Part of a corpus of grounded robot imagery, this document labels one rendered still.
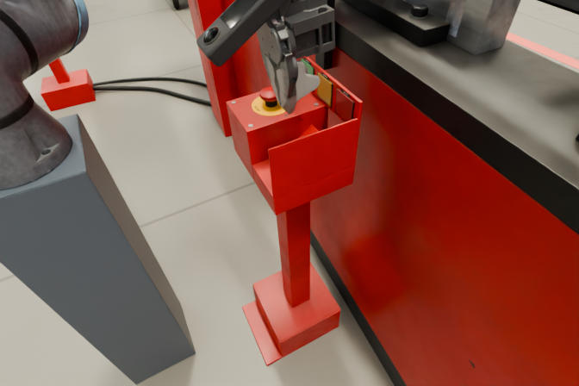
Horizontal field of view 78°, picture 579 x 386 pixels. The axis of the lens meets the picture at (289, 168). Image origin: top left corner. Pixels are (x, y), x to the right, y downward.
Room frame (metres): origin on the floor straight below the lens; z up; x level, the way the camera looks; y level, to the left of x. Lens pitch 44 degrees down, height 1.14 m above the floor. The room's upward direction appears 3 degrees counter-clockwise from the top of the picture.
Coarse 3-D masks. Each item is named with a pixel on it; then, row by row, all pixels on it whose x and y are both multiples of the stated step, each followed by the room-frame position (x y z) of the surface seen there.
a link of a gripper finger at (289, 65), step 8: (288, 56) 0.41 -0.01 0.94; (280, 64) 0.43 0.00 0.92; (288, 64) 0.41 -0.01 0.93; (296, 64) 0.42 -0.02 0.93; (288, 72) 0.41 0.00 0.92; (296, 72) 0.41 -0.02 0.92; (288, 80) 0.41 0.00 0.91; (296, 80) 0.42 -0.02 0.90; (288, 88) 0.42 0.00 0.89; (288, 96) 0.42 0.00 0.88
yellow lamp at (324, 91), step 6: (318, 72) 0.56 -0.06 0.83; (324, 78) 0.54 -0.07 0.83; (324, 84) 0.54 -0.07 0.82; (330, 84) 0.53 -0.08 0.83; (318, 90) 0.56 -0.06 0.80; (324, 90) 0.54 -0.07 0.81; (330, 90) 0.52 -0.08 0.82; (324, 96) 0.54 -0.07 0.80; (330, 96) 0.52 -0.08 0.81; (330, 102) 0.52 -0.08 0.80
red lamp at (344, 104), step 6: (342, 96) 0.49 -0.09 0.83; (336, 102) 0.51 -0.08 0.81; (342, 102) 0.49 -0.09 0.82; (348, 102) 0.48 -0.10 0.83; (336, 108) 0.51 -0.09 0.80; (342, 108) 0.49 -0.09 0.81; (348, 108) 0.48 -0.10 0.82; (342, 114) 0.49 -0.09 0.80; (348, 114) 0.47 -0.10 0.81; (348, 120) 0.47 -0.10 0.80
